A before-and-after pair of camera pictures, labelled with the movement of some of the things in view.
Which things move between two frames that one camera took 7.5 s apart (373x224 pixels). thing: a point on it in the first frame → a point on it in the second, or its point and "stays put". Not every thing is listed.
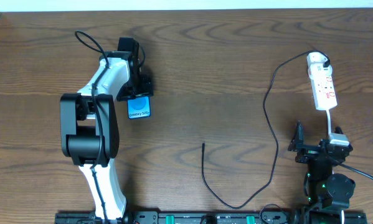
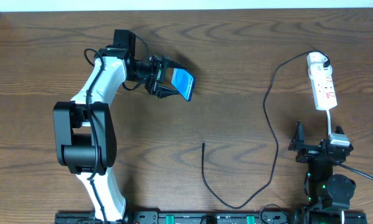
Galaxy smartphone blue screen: x=139 y=107 → x=184 y=81
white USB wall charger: x=316 y=61 stays put
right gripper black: x=312 y=148 stays put
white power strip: x=322 y=88 stays put
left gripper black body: x=136 y=91 → x=157 y=76
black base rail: x=218 y=217 stays put
